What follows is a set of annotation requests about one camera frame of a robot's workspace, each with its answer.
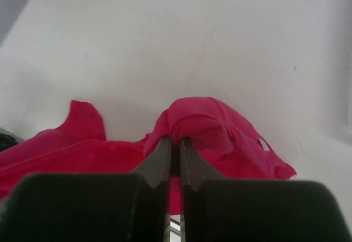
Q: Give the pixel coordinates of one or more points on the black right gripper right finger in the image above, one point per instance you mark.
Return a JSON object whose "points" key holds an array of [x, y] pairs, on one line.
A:
{"points": [[215, 208]]}

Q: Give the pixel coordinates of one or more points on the crimson pink t-shirt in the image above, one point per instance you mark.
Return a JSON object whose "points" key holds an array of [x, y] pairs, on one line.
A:
{"points": [[222, 136]]}

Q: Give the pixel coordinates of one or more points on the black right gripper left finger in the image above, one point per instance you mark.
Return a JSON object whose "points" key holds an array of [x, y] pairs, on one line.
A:
{"points": [[94, 207]]}

